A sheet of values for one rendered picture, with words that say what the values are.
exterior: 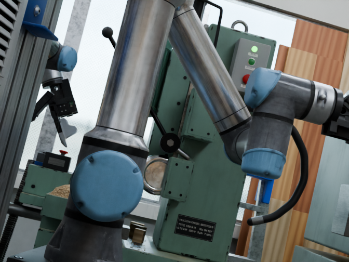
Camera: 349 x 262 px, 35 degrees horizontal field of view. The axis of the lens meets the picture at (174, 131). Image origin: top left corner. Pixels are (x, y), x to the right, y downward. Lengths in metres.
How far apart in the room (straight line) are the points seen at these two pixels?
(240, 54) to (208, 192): 0.43
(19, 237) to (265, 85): 2.37
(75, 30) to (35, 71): 2.28
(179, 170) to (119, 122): 0.71
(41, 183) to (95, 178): 0.89
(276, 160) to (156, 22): 0.32
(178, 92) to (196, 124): 0.17
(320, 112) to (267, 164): 0.14
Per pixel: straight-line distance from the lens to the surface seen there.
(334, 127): 1.06
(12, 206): 1.83
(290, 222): 3.09
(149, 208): 3.13
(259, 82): 1.00
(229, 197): 1.74
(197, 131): 1.64
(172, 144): 1.66
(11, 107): 0.93
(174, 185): 1.62
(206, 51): 1.11
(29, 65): 0.96
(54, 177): 1.79
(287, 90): 1.01
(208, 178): 1.73
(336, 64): 3.45
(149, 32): 0.96
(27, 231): 3.19
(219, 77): 1.11
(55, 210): 1.56
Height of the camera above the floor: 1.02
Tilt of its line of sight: 5 degrees up
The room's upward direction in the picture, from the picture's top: 14 degrees clockwise
